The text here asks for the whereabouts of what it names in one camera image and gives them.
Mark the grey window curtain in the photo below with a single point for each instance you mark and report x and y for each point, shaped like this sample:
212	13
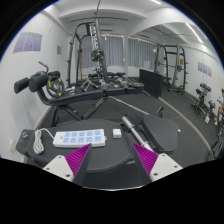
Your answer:
140	51
115	50

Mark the silver barbell bar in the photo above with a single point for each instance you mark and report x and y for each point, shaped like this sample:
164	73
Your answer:
128	124

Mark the black upright panel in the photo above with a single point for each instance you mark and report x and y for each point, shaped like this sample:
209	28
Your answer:
151	83

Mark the person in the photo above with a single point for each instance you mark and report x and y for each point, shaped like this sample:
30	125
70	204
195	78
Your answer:
220	110

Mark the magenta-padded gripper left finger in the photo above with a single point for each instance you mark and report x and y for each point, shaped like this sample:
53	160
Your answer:
78	160

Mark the black padded seat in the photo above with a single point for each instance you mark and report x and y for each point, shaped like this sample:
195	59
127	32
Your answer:
160	131

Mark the black power rack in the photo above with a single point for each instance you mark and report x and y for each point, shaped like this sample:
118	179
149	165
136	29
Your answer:
176	66

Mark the white power strip blue sockets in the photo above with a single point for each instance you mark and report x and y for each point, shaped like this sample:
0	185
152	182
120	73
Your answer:
58	140

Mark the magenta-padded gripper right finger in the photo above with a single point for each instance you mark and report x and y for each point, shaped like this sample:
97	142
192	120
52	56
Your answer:
146	160

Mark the black hyperextension bench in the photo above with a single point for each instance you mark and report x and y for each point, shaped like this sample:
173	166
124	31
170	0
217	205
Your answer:
83	95

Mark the black exercise machine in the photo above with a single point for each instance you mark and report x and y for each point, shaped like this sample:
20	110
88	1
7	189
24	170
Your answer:
201	91

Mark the white wall socket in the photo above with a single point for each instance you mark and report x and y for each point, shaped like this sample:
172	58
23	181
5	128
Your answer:
11	145

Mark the small brown wall board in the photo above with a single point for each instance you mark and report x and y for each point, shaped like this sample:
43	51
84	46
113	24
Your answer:
59	50

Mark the white charger block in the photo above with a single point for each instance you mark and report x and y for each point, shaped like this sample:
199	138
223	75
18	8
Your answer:
117	133

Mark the chrome dumbbells group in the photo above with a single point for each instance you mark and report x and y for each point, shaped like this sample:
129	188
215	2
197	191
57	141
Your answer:
105	83

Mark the long ceiling light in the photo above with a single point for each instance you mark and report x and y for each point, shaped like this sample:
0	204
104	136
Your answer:
155	1
194	33

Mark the black yellow-marked weight plate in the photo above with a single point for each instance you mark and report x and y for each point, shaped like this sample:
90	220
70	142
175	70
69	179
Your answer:
55	94
100	57

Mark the white paper sign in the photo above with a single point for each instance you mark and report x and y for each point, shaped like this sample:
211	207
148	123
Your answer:
147	64

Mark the purple wall poster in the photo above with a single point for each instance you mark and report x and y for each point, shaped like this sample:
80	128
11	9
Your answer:
28	42

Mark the purple paired wall posters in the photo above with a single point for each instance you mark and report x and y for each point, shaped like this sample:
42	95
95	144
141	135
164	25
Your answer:
204	69

